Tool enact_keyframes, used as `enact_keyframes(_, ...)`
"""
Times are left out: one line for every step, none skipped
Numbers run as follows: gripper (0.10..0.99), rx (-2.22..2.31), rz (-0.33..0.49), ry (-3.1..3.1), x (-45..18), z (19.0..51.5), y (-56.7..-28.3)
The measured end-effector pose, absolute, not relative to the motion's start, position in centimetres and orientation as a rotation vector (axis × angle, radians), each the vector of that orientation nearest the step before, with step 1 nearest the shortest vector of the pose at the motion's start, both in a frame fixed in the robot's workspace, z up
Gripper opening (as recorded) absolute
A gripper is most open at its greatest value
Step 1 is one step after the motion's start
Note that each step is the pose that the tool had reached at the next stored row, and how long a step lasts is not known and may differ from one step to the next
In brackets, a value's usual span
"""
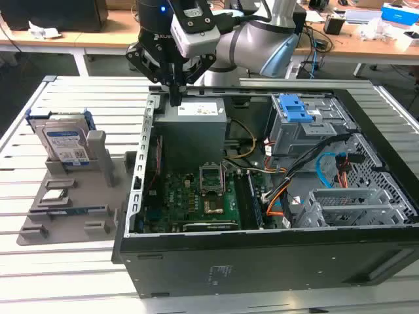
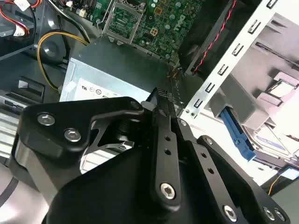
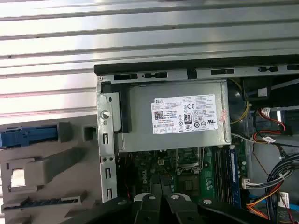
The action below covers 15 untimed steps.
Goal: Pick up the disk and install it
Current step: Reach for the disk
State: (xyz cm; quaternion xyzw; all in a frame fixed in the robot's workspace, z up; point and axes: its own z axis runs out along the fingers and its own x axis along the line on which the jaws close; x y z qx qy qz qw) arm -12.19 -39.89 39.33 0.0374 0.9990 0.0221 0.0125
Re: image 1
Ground blue wire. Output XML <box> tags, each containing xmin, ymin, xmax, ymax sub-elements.
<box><xmin>316</xmin><ymin>152</ymin><xmax>340</xmax><ymax>190</ymax></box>

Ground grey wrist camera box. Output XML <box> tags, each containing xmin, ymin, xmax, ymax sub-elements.
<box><xmin>169</xmin><ymin>0</ymin><xmax>221</xmax><ymax>59</ymax></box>

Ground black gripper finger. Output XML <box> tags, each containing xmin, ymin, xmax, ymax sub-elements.
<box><xmin>126</xmin><ymin>44</ymin><xmax>180</xmax><ymax>107</ymax></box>
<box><xmin>178</xmin><ymin>52</ymin><xmax>217</xmax><ymax>106</ymax></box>

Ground low grey disk bay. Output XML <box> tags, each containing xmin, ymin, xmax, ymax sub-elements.
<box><xmin>293</xmin><ymin>188</ymin><xmax>409</xmax><ymax>228</ymax></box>

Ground black PC case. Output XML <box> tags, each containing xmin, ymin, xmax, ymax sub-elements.
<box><xmin>111</xmin><ymin>85</ymin><xmax>419</xmax><ymax>300</ymax></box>

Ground blue disk carrier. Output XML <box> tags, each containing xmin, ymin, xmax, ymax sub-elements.
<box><xmin>279</xmin><ymin>94</ymin><xmax>312</xmax><ymax>122</ymax></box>

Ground wooden desk white frame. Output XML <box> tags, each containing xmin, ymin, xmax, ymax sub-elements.
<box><xmin>289</xmin><ymin>6</ymin><xmax>419</xmax><ymax>78</ymax></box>
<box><xmin>0</xmin><ymin>8</ymin><xmax>145</xmax><ymax>78</ymax></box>

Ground CPU socket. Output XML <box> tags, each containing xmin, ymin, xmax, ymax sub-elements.
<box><xmin>200</xmin><ymin>192</ymin><xmax>227</xmax><ymax>219</ymax></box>

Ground hard disk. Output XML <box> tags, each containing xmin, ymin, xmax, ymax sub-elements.
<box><xmin>25</xmin><ymin>107</ymin><xmax>96</xmax><ymax>169</ymax></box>

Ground silver CPU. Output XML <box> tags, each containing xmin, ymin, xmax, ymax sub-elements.
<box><xmin>41</xmin><ymin>188</ymin><xmax>70</xmax><ymax>201</ymax></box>

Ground orange flat wire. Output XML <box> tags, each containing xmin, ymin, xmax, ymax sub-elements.
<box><xmin>266</xmin><ymin>188</ymin><xmax>291</xmax><ymax>217</ymax></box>

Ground blue hanging cable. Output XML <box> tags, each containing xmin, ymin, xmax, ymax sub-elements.
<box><xmin>310</xmin><ymin>39</ymin><xmax>320</xmax><ymax>80</ymax></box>

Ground grey power supply unit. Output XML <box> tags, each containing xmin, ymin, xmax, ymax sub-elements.
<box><xmin>153</xmin><ymin>97</ymin><xmax>228</xmax><ymax>164</ymax></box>

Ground black PC tower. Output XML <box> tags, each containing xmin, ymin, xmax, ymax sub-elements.
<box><xmin>293</xmin><ymin>6</ymin><xmax>308</xmax><ymax>37</ymax></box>

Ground tall grey disk bay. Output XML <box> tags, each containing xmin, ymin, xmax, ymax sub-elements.
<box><xmin>266</xmin><ymin>94</ymin><xmax>357</xmax><ymax>158</ymax></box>

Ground orange black power wires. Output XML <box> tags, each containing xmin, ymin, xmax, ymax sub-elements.
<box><xmin>333</xmin><ymin>152</ymin><xmax>366</xmax><ymax>190</ymax></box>

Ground black graphics card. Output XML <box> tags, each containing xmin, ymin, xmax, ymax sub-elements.
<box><xmin>168</xmin><ymin>218</ymin><xmax>242</xmax><ymax>232</ymax></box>

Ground multicolour wire bundle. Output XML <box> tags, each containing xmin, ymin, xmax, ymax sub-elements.
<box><xmin>224</xmin><ymin>156</ymin><xmax>289</xmax><ymax>176</ymax></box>

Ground white box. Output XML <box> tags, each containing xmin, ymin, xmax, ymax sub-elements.
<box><xmin>394</xmin><ymin>29</ymin><xmax>419</xmax><ymax>52</ymax></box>

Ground metal socket cover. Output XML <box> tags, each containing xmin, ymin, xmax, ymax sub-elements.
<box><xmin>198</xmin><ymin>161</ymin><xmax>227</xmax><ymax>194</ymax></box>

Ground blue RAM stick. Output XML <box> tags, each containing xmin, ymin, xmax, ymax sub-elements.
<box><xmin>45</xmin><ymin>205</ymin><xmax>103</xmax><ymax>217</ymax></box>

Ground clear plastic bags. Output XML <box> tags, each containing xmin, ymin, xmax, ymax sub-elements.
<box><xmin>356</xmin><ymin>18</ymin><xmax>399</xmax><ymax>42</ymax></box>

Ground large black box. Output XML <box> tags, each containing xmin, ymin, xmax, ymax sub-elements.
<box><xmin>0</xmin><ymin>0</ymin><xmax>109</xmax><ymax>33</ymax></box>

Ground black cable bundle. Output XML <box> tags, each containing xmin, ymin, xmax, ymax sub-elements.
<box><xmin>261</xmin><ymin>132</ymin><xmax>356</xmax><ymax>203</ymax></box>

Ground grey parts rack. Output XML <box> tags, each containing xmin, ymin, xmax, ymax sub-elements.
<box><xmin>16</xmin><ymin>129</ymin><xmax>138</xmax><ymax>247</ymax></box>

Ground yellow wire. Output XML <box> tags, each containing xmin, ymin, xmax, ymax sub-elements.
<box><xmin>225</xmin><ymin>119</ymin><xmax>258</xmax><ymax>160</ymax></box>

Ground grey laptop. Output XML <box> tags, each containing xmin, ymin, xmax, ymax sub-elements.
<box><xmin>345</xmin><ymin>9</ymin><xmax>382</xmax><ymax>24</ymax></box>

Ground small black box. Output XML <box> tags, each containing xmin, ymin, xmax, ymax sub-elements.
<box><xmin>323</xmin><ymin>16</ymin><xmax>346</xmax><ymax>36</ymax></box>

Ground blue cardboard box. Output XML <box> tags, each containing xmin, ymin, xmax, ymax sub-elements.
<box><xmin>381</xmin><ymin>2</ymin><xmax>419</xmax><ymax>23</ymax></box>

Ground white crumpled paper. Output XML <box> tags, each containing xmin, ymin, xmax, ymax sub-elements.
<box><xmin>27</xmin><ymin>21</ymin><xmax>62</xmax><ymax>40</ymax></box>

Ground green motherboard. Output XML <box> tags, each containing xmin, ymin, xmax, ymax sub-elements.
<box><xmin>143</xmin><ymin>171</ymin><xmax>266</xmax><ymax>234</ymax></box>

